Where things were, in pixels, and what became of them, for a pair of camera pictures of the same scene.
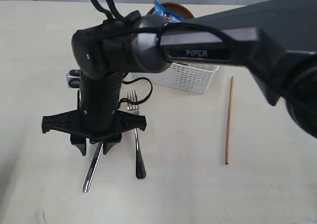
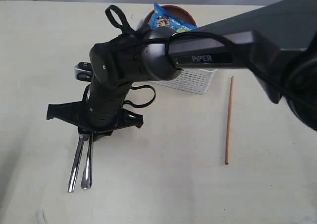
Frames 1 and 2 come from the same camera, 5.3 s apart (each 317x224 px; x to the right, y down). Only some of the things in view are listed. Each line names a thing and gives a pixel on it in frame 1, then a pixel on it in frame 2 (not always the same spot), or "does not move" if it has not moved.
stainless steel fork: [132, 105] → [87, 173]
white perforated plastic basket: [195, 78] does not move
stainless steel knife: [93, 167] → [70, 186]
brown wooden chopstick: [229, 122] does not move
